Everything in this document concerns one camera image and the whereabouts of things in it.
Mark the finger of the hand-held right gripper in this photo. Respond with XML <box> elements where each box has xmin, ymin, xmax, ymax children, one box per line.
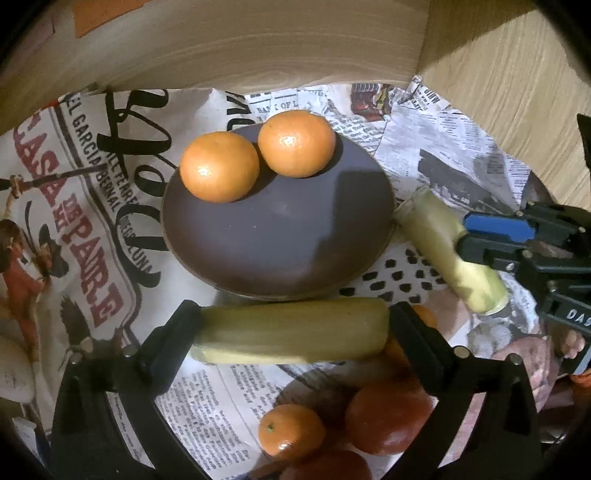
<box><xmin>456</xmin><ymin>234</ymin><xmax>591</xmax><ymax>297</ymax></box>
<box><xmin>463</xmin><ymin>203</ymin><xmax>591</xmax><ymax>246</ymax></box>

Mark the person's right hand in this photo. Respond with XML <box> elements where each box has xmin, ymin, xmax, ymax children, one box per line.
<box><xmin>553</xmin><ymin>323</ymin><xmax>591</xmax><ymax>385</ymax></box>

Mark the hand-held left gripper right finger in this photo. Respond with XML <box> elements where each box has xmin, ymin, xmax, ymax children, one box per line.
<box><xmin>388</xmin><ymin>302</ymin><xmax>544</xmax><ymax>480</ymax></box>

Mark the printed sheet with red lettering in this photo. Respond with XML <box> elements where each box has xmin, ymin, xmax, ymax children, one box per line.
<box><xmin>0</xmin><ymin>85</ymin><xmax>254</xmax><ymax>418</ymax></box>

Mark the orange mandarin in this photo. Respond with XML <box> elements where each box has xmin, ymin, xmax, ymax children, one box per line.
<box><xmin>382</xmin><ymin>304</ymin><xmax>439</xmax><ymax>370</ymax></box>
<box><xmin>257</xmin><ymin>109</ymin><xmax>337</xmax><ymax>178</ymax></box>
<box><xmin>257</xmin><ymin>404</ymin><xmax>326</xmax><ymax>461</ymax></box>
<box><xmin>179</xmin><ymin>131</ymin><xmax>260</xmax><ymax>204</ymax></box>

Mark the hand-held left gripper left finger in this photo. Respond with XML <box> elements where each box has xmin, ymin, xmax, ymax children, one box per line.
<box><xmin>50</xmin><ymin>299</ymin><xmax>208</xmax><ymax>480</ymax></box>

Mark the newspaper print paper cover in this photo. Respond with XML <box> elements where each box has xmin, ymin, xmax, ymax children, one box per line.
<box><xmin>152</xmin><ymin>76</ymin><xmax>552</xmax><ymax>480</ymax></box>

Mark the pale green sugarcane piece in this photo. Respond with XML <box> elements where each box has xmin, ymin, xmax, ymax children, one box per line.
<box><xmin>397</xmin><ymin>187</ymin><xmax>509</xmax><ymax>315</ymax></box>
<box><xmin>189</xmin><ymin>298</ymin><xmax>391</xmax><ymax>365</ymax></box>

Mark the dark round plate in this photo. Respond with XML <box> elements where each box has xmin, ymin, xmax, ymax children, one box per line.
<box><xmin>161</xmin><ymin>122</ymin><xmax>398</xmax><ymax>302</ymax></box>

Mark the red tomato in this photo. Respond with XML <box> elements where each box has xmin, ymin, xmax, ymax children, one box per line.
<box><xmin>344</xmin><ymin>376</ymin><xmax>435</xmax><ymax>457</ymax></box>
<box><xmin>279</xmin><ymin>449</ymin><xmax>374</xmax><ymax>480</ymax></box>

